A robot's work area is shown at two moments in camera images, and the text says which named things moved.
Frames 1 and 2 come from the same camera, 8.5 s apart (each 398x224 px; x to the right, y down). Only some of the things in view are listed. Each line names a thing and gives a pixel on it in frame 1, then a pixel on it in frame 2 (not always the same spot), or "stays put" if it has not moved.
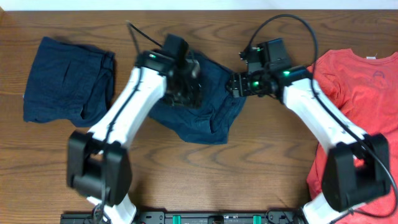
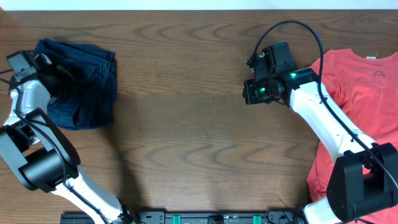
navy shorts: [214, 120] → [92, 104]
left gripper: [194, 92] → [67, 76]
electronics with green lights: [193, 217] stays put
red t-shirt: [367, 89] stays put
